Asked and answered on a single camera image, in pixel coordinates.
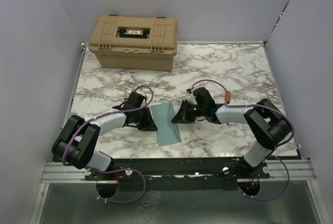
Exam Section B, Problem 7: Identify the teal envelope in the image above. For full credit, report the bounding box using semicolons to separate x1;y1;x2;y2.
151;102;182;147

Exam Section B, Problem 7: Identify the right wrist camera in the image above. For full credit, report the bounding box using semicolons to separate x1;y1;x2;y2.
186;88;197;104

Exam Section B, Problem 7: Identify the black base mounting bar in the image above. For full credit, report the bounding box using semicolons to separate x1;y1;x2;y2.
80;157;270;191

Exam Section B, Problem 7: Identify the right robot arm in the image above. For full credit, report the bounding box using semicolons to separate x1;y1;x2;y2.
171;87;294;178

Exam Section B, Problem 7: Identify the orange handled screwdriver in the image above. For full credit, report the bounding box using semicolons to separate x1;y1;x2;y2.
225;91;231;104

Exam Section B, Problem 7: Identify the tan plastic toolbox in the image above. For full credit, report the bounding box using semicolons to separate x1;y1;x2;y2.
88;15;179;72

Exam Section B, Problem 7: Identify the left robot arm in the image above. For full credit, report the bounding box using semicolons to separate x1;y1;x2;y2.
52;91;158;180

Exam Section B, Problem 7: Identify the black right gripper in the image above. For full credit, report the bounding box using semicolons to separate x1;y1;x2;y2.
171;99;206;124

